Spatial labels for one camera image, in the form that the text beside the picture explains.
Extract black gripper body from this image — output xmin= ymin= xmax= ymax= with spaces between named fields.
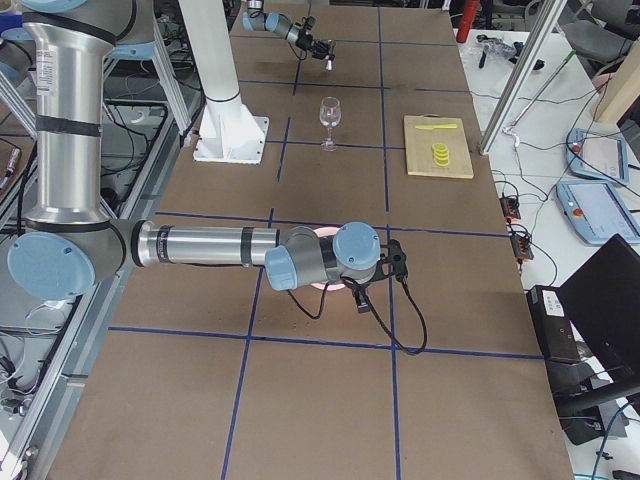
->
xmin=344 ymin=271 xmax=388 ymax=293
xmin=298 ymin=30 xmax=325 ymax=55

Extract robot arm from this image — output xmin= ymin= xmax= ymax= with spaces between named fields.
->
xmin=7 ymin=1 xmax=391 ymax=302
xmin=242 ymin=1 xmax=335 ymax=63

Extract clear wine glass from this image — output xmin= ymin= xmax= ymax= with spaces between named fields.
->
xmin=319 ymin=97 xmax=342 ymax=152

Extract pink bowl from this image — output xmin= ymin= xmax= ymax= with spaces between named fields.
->
xmin=312 ymin=227 xmax=345 ymax=291

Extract bamboo cutting board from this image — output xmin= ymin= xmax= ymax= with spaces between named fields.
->
xmin=403 ymin=115 xmax=474 ymax=179

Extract yellow plastic knife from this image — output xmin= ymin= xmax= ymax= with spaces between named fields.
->
xmin=414 ymin=123 xmax=458 ymax=131

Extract red fire extinguisher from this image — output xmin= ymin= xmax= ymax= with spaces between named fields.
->
xmin=456 ymin=0 xmax=480 ymax=43

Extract black box device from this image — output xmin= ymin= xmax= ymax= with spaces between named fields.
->
xmin=526 ymin=285 xmax=580 ymax=364

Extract black monitor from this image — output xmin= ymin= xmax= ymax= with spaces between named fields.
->
xmin=556 ymin=234 xmax=639 ymax=416

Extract near teach pendant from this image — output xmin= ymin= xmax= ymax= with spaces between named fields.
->
xmin=556 ymin=180 xmax=639 ymax=245

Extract teach pendant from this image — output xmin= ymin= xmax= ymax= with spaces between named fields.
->
xmin=556 ymin=180 xmax=639 ymax=245
xmin=566 ymin=128 xmax=629 ymax=185

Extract far teach pendant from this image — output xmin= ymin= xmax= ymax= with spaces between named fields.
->
xmin=566 ymin=128 xmax=629 ymax=185

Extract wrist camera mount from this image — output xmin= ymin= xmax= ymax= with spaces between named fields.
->
xmin=371 ymin=239 xmax=408 ymax=283
xmin=300 ymin=16 xmax=316 ymax=32

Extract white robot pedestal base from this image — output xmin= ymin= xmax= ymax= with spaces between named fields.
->
xmin=193 ymin=98 xmax=270 ymax=165

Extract aluminium frame post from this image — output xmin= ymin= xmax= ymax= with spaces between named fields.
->
xmin=479 ymin=0 xmax=567 ymax=155

